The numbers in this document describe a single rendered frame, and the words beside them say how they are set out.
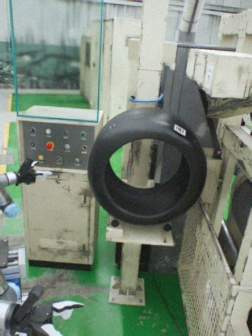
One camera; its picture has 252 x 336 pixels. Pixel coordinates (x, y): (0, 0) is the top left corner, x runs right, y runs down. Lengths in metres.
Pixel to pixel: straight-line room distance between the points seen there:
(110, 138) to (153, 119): 0.22
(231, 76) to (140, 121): 0.45
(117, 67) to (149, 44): 3.40
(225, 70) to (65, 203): 1.56
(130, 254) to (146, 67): 1.26
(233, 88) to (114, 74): 4.04
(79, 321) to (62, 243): 0.58
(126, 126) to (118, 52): 3.75
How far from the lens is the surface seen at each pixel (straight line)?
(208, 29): 12.53
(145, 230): 1.79
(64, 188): 2.26
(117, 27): 5.08
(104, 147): 1.42
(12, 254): 1.87
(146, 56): 1.74
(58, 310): 1.02
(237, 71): 1.18
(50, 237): 2.52
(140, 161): 1.87
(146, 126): 1.39
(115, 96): 5.18
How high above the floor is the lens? 1.82
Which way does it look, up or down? 23 degrees down
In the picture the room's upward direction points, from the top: 5 degrees clockwise
